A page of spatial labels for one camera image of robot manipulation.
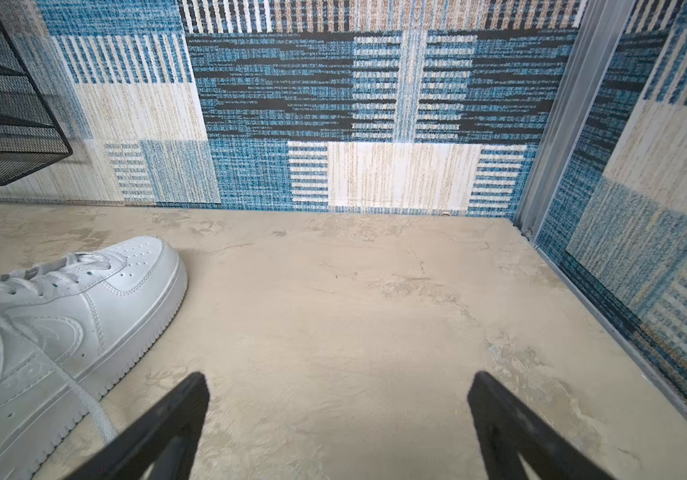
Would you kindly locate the white leather sneaker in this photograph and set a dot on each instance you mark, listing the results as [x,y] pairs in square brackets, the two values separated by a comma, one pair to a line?
[70,330]

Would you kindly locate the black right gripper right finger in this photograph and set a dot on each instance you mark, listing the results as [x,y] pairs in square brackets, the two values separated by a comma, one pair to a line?
[511,435]

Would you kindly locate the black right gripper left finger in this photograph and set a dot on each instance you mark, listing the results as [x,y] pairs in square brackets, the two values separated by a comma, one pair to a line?
[160,444]

